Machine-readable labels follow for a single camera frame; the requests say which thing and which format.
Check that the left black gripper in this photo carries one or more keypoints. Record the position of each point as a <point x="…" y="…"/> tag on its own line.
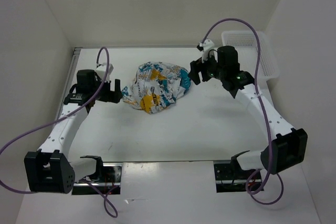
<point x="112" y="96"/>

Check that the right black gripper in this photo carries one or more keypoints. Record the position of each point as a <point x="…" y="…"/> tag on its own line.
<point x="196" y="66"/>

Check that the patterned white teal yellow shorts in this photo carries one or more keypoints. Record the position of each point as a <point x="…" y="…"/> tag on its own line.
<point x="156" y="86"/>

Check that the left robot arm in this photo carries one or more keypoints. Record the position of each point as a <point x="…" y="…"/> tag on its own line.
<point x="48" y="169"/>

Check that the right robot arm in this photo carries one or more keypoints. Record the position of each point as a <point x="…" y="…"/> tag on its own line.
<point x="286" y="144"/>

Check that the white plastic basket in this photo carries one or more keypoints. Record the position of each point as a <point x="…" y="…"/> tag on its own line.
<point x="245" y="43"/>

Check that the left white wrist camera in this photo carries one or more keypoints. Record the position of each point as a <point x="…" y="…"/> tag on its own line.
<point x="104" y="71"/>

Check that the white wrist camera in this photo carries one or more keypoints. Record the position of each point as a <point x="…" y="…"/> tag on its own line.
<point x="104" y="71"/>
<point x="205" y="47"/>

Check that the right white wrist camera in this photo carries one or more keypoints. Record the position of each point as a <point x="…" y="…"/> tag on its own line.
<point x="205" y="47"/>

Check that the aluminium table edge rail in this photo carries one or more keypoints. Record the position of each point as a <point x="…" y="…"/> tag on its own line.
<point x="63" y="103"/>

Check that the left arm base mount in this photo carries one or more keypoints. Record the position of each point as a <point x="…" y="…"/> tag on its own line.
<point x="109" y="182"/>

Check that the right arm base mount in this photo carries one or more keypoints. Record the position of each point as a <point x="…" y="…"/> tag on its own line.
<point x="230" y="179"/>

